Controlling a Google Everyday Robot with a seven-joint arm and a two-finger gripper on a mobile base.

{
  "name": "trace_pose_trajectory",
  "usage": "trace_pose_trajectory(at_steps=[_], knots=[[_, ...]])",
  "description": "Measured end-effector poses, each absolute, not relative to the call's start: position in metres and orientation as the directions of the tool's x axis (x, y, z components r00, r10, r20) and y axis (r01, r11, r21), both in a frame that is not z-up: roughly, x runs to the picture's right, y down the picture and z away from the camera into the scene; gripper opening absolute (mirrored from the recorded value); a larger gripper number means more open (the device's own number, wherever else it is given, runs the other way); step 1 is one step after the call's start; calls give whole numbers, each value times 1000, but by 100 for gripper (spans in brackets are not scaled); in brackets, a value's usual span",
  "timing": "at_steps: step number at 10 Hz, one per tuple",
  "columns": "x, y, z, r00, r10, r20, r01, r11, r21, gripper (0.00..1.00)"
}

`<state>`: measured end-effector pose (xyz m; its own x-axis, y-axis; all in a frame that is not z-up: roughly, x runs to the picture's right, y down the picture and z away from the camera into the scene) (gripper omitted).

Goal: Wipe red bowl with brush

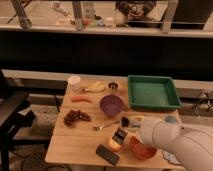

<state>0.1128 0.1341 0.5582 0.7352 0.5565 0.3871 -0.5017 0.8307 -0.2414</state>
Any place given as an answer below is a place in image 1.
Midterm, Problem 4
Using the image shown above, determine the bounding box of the purple bowl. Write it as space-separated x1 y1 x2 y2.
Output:
99 95 124 117

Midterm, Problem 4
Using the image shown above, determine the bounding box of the blue grey cloth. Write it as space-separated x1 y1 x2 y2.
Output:
162 151 178 164

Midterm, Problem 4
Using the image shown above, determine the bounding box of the yellow orange fruit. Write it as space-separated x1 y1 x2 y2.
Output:
108 138 121 152

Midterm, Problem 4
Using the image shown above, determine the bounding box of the small metal cup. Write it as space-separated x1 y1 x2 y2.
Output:
108 82 118 91

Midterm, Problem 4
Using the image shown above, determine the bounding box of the white cup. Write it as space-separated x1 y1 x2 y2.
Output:
67 75 81 91

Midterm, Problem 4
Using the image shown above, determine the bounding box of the black remote control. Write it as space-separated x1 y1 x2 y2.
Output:
96 144 119 166

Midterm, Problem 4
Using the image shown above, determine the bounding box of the black dish brush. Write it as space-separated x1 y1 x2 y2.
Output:
112 128 127 145

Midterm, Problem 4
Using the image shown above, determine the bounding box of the red bowl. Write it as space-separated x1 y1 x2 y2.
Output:
129 137 157 160

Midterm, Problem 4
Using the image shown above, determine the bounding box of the green plastic tray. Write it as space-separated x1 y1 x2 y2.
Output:
127 75 181 111

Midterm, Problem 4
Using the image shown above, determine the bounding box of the yellow banana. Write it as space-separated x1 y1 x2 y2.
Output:
83 81 105 93

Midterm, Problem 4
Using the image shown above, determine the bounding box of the bunch of dark grapes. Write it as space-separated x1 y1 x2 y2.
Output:
63 110 91 126

